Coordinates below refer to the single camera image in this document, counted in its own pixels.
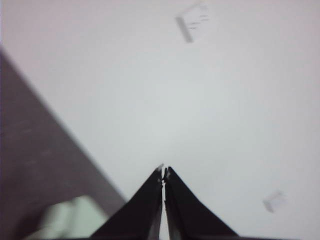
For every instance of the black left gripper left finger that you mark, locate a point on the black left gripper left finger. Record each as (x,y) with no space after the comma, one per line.
(140,212)

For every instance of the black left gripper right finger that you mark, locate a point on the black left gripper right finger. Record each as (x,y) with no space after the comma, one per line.
(190,212)

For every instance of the green breakfast machine base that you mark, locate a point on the green breakfast machine base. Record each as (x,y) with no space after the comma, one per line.
(67,217)

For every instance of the white wall outlet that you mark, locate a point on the white wall outlet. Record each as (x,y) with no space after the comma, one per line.
(193,21)

